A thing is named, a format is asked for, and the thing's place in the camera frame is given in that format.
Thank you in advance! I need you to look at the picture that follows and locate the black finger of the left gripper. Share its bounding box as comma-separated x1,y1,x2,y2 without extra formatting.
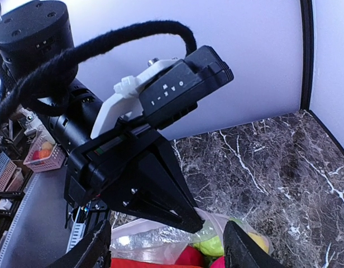
102,141,204,233

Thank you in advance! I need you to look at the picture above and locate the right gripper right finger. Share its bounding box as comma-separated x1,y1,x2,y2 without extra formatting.
223,221,284,268

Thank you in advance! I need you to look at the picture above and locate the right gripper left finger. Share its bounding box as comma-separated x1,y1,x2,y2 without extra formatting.
47,219,111,268

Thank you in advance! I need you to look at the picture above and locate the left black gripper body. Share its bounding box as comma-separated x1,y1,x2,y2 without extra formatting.
40,80,167,205

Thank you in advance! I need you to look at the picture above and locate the yellow bell pepper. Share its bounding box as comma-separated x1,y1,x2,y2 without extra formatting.
247,232,270,253

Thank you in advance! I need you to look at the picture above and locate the red chili pepper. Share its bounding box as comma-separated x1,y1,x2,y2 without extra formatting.
111,258,200,268

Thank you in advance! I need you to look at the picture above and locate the green apple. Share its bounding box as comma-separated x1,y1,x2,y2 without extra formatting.
193,236,224,257

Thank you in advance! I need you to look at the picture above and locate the clear zip top bag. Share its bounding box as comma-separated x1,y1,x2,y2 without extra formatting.
110,208,274,265

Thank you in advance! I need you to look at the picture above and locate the red pomegranate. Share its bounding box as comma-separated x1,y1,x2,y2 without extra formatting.
175,246,225,268

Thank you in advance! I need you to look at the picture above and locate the pink basket in background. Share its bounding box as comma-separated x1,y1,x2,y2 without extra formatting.
23,135,65,173

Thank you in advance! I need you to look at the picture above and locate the grey slotted cable duct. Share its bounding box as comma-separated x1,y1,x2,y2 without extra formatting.
0,173,40,267

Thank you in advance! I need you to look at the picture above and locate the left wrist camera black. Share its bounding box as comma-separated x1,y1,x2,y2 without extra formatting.
90,45,234,139

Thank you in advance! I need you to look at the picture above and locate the left black frame post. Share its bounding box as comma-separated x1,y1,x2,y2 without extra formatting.
300,0,314,110

